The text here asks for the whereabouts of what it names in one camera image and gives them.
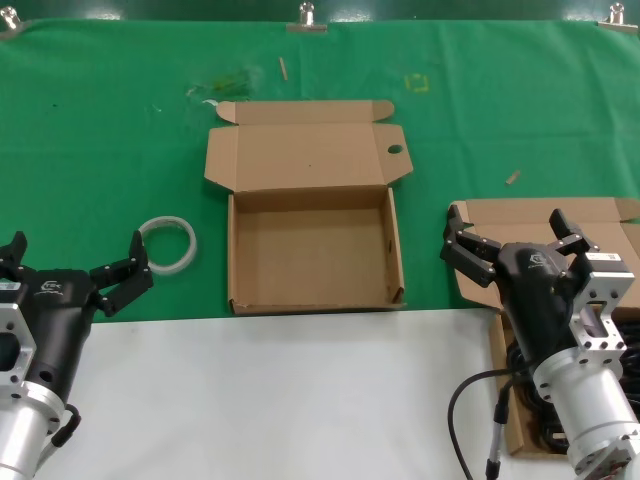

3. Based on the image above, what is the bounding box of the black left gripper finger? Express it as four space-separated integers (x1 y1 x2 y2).
0 230 36 290
90 229 155 319

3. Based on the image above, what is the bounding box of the cardboard box with round hole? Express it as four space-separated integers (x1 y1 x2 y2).
203 99 414 316

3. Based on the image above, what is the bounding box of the green table cloth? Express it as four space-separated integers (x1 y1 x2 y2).
0 18 640 326

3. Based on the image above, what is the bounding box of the metal binder clip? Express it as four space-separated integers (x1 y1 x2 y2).
597 2 640 32
0 7 32 41
286 1 329 34

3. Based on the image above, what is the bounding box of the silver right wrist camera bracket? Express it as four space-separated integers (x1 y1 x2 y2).
569 251 637 362

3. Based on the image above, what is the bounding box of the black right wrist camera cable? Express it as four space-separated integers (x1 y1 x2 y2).
447 367 539 480

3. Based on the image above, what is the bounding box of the clear tape roll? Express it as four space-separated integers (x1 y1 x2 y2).
137 215 198 277

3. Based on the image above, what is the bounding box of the cardboard box of cables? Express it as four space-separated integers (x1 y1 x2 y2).
446 197 640 457

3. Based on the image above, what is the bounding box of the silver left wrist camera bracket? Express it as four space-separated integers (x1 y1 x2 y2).
0 279 39 401

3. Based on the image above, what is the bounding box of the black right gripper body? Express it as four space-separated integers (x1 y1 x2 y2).
497 242 592 364

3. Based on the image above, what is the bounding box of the pile of black cables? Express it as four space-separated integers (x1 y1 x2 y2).
504 309 640 451

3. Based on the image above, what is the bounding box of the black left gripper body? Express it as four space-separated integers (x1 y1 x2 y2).
17 268 100 402

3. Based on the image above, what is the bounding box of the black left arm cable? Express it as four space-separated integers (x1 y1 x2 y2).
51 402 82 449

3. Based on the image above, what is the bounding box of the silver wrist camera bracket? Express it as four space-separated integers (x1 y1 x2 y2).
0 279 39 401
569 251 637 362

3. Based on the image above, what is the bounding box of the clear plastic wrapper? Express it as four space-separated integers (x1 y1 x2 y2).
185 64 262 99

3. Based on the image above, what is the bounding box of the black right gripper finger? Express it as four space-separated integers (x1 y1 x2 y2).
439 204 502 288
549 208 602 258

